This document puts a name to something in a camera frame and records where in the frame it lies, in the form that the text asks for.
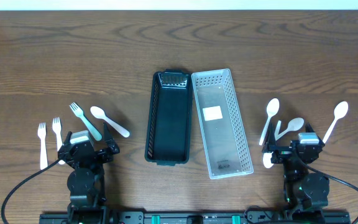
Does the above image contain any white spoon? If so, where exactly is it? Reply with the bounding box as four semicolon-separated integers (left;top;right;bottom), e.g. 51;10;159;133
90;106;130;138
274;118;305;141
259;98;280;146
262;120;282;169
323;101;349;143

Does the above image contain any clear plastic basket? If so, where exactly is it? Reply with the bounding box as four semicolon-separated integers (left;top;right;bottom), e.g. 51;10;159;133
191;68;254;179

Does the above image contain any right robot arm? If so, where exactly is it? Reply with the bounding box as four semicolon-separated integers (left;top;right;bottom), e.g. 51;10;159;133
262;123;329;223

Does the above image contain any white plastic fork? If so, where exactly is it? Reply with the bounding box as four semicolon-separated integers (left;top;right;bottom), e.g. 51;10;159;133
37;123;48;170
52;117;62;151

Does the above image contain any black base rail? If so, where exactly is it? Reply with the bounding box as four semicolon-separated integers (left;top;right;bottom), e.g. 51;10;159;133
39;209;351;224

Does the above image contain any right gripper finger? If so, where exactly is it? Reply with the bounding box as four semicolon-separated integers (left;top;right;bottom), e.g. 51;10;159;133
265;122;276;145
305;123;325;145

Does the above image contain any pale green plastic fork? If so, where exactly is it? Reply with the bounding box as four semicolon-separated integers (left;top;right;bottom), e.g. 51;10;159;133
70;102;103;141

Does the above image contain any black plastic basket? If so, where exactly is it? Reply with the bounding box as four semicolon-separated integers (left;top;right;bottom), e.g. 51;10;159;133
145;69;193;166

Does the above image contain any white label sticker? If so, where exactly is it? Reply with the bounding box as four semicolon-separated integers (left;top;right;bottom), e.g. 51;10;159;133
203;106;223;121

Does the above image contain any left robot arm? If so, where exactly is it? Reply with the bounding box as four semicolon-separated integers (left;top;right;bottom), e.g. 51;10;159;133
58;123;120;224

